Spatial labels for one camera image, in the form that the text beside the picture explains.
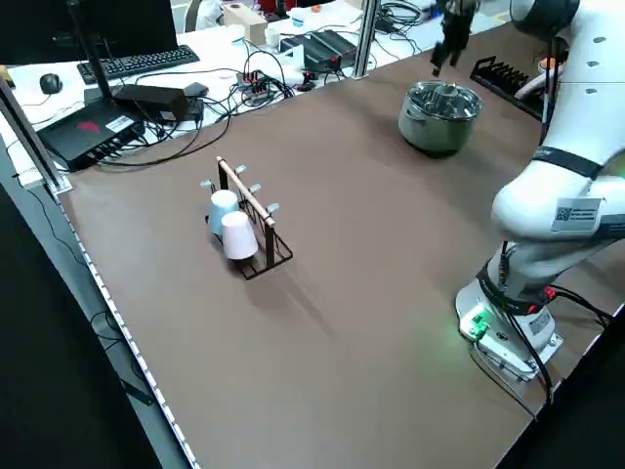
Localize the black slotted dish rack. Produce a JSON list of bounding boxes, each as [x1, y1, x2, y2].
[[469, 55, 546, 121]]

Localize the aluminium frame post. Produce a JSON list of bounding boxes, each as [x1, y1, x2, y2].
[[353, 0, 382, 80]]

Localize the black power brick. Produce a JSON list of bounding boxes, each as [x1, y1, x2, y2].
[[113, 83, 190, 119]]

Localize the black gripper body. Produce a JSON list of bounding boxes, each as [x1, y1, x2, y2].
[[438, 0, 478, 31]]

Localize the black ribbed metal box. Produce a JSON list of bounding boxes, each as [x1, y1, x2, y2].
[[279, 29, 358, 70]]

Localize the pale pink cup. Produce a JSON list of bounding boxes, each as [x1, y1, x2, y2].
[[220, 210, 259, 262]]

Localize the black wire cup rack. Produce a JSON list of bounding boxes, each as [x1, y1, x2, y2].
[[199, 155, 295, 282]]

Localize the light blue cup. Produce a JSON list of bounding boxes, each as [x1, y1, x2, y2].
[[208, 190, 242, 241]]

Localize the black monitor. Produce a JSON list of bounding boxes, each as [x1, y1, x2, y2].
[[0, 0, 180, 65]]

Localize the black keyboard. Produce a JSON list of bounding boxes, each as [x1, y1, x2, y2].
[[76, 44, 202, 82]]

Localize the cardboard box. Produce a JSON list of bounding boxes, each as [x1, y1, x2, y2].
[[223, 1, 270, 43]]

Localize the grey-green steel pot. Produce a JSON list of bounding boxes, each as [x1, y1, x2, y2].
[[396, 79, 485, 158]]

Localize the hub with red plugs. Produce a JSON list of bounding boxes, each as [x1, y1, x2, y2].
[[235, 69, 275, 100]]

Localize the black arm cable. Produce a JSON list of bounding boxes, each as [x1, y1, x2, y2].
[[469, 286, 617, 407]]

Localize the black box with red logo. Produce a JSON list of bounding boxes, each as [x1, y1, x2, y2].
[[37, 99, 148, 173]]

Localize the round glass pot lid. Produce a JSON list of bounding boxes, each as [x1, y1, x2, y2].
[[406, 80, 484, 121]]

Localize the white plate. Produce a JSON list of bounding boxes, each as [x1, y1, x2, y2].
[[516, 72, 549, 103]]

